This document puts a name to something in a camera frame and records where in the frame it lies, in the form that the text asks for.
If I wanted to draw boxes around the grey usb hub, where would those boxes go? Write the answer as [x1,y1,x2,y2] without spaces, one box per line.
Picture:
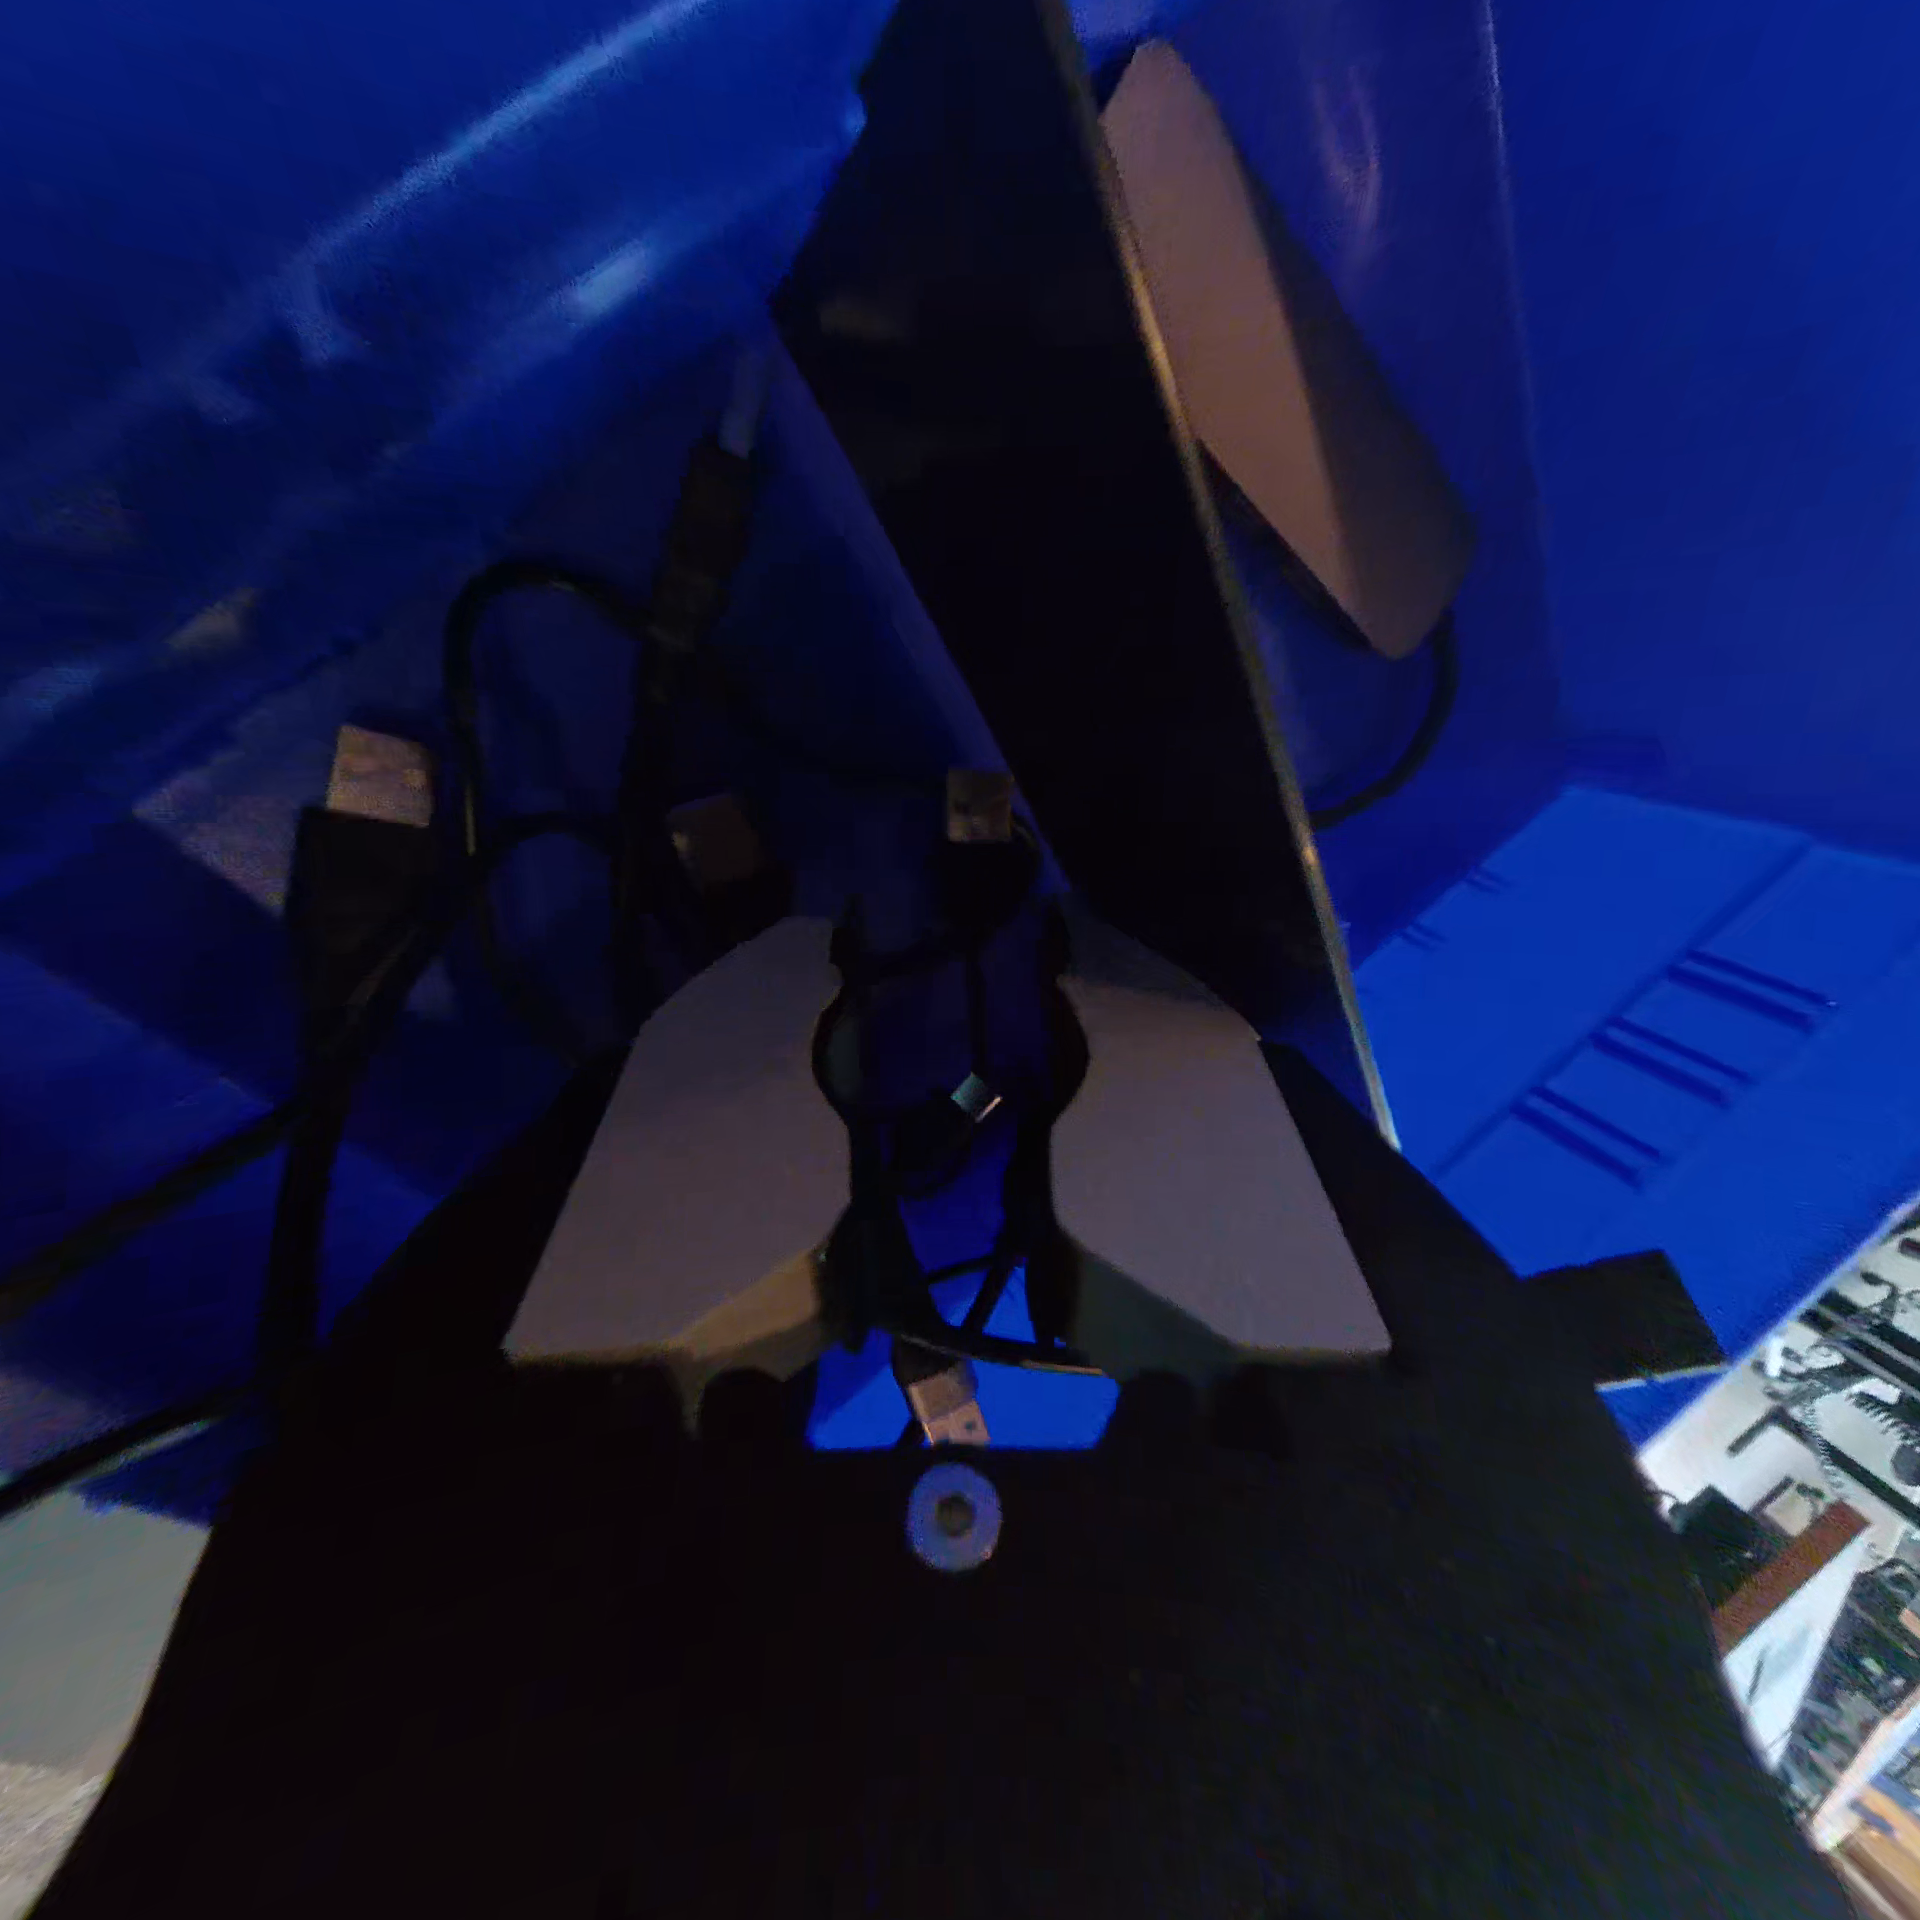
[1101,40,1487,663]

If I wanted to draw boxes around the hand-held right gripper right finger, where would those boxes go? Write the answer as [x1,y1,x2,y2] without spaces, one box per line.
[1042,905,1396,1378]

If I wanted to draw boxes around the blue plastic bin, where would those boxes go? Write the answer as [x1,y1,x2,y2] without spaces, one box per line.
[0,0,1920,1520]

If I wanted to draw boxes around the black hub cable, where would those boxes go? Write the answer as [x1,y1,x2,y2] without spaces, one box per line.
[1305,612,1460,831]

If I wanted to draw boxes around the black coiled cord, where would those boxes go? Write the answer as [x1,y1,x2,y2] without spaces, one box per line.
[1789,1353,1920,1498]

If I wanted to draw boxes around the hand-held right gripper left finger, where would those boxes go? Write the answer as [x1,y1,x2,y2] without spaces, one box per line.
[503,911,866,1402]

